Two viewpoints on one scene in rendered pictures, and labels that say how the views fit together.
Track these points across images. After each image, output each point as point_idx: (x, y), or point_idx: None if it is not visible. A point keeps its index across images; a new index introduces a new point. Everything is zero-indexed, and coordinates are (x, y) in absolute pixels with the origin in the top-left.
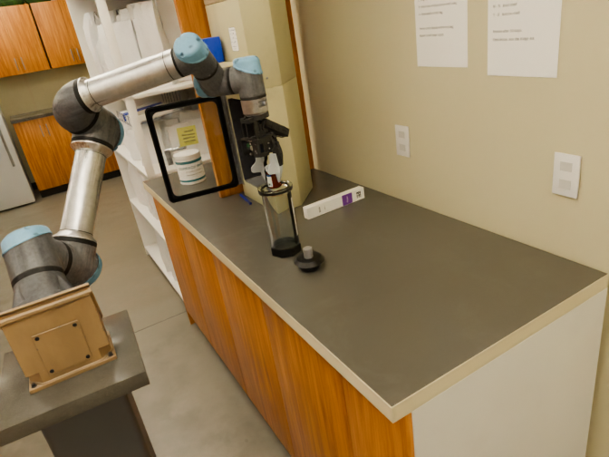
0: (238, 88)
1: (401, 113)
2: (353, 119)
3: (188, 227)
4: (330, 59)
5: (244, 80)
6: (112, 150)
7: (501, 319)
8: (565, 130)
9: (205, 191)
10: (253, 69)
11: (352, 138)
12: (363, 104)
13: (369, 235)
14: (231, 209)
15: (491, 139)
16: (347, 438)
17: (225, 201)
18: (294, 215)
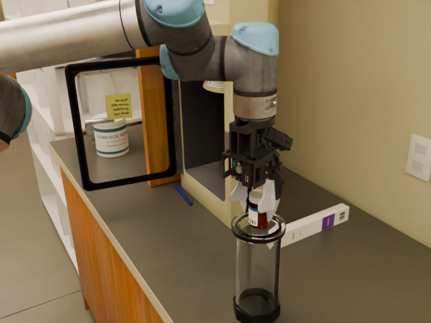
0: (236, 74)
1: (426, 121)
2: (340, 111)
3: (106, 230)
4: (318, 29)
5: (250, 63)
6: (9, 142)
7: None
8: None
9: (131, 180)
10: (269, 47)
11: (333, 134)
12: (362, 96)
13: (377, 298)
14: (165, 210)
15: None
16: None
17: (155, 194)
18: (279, 267)
